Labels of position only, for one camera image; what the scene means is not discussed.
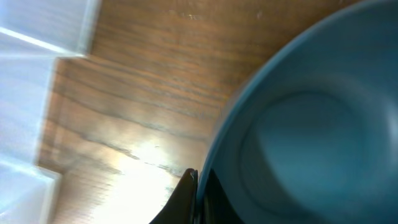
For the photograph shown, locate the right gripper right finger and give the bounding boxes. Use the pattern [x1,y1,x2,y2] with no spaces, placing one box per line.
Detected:
[202,170,244,224]

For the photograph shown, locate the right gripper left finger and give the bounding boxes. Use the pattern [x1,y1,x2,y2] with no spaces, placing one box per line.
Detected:
[150,168,198,224]

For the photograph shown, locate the dark blue bowl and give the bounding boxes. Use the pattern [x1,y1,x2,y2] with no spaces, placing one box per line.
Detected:
[197,1,397,223]

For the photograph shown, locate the clear plastic storage container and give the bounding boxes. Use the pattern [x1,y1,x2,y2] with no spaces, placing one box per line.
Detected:
[1,0,101,223]

